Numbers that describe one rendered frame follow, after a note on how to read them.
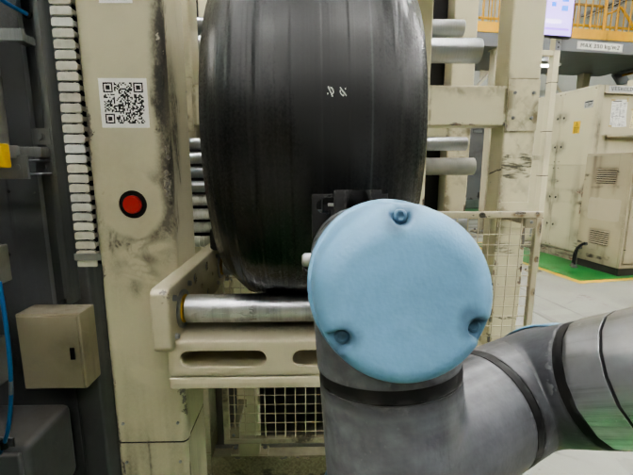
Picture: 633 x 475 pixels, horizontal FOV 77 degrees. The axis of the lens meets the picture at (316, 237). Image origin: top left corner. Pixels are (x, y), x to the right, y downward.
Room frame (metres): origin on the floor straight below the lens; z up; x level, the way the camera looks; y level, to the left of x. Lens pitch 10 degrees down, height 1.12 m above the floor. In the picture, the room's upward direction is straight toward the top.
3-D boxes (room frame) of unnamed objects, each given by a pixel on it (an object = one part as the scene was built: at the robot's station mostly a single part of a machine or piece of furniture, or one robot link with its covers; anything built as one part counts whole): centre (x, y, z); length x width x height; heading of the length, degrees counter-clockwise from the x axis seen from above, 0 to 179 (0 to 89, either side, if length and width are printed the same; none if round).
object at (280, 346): (0.61, 0.05, 0.84); 0.36 x 0.09 x 0.06; 91
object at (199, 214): (1.12, 0.28, 1.05); 0.20 x 0.15 x 0.30; 91
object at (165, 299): (0.74, 0.23, 0.90); 0.40 x 0.03 x 0.10; 1
